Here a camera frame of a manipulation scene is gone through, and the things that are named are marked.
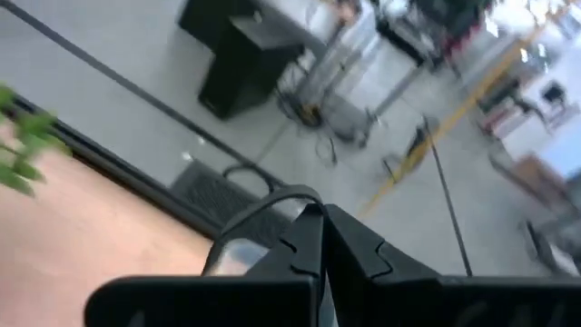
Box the black computer tower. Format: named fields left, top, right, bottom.
left=177, top=0, right=306, bottom=120

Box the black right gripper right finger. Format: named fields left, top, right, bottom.
left=323, top=203, right=581, bottom=327

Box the green plant in white pot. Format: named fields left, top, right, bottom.
left=0, top=84, right=72, bottom=197

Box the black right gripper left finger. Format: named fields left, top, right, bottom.
left=83, top=203, right=327, bottom=327

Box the brown cardboard box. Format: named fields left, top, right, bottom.
left=512, top=154, right=568, bottom=201

